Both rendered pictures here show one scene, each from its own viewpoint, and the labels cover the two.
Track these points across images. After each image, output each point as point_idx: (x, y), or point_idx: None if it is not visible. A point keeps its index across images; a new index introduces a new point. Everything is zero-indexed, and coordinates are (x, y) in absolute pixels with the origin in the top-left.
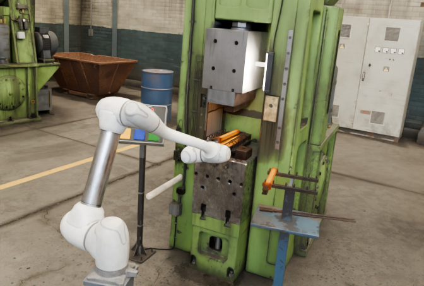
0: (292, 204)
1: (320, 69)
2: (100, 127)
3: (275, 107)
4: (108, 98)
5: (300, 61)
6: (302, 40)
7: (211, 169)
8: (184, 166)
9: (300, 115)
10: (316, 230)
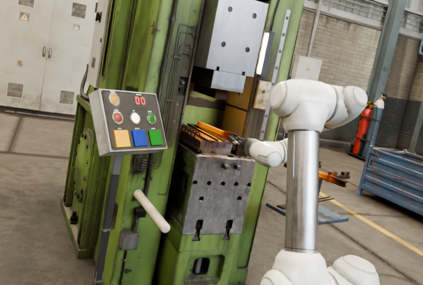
0: (318, 193)
1: None
2: (306, 127)
3: (267, 92)
4: (304, 80)
5: (292, 44)
6: (296, 22)
7: (215, 173)
8: (149, 178)
9: None
10: (337, 213)
